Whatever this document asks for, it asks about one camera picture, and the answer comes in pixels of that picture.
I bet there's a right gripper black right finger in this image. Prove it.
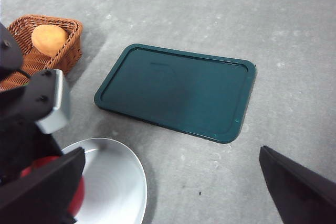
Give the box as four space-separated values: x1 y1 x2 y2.
259 145 336 224

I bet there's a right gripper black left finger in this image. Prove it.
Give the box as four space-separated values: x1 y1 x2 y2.
0 147 86 224

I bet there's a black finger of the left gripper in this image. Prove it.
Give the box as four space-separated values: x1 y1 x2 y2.
0 133 64 185

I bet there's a red tomato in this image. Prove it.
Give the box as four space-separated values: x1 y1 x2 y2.
20 155 86 217

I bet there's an orange bread roll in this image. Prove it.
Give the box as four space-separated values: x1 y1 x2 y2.
31 24 68 57

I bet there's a grey round plate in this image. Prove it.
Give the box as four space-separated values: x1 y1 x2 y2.
60 137 148 224

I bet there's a brown wicker basket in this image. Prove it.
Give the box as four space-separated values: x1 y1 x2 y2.
0 14 83 92

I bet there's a dark rectangular tray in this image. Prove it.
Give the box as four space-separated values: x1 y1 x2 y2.
93 43 257 144

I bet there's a left wrist grey camera box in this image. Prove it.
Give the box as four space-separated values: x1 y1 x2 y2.
35 69 72 134

